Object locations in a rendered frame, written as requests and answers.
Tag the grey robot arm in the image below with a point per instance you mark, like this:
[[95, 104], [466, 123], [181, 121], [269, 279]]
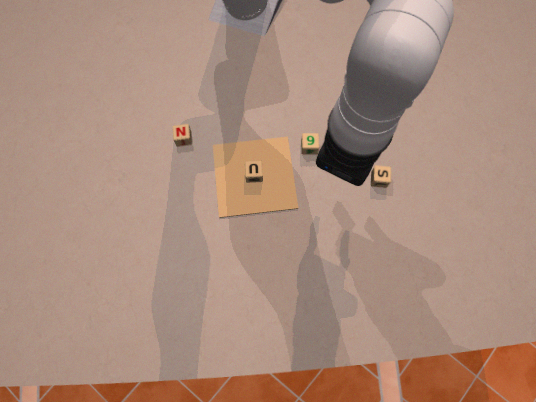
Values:
[[392, 58]]

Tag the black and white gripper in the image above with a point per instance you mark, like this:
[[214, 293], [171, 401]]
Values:
[[347, 152]]

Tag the tan flat mat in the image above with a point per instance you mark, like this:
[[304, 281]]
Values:
[[235, 196]]

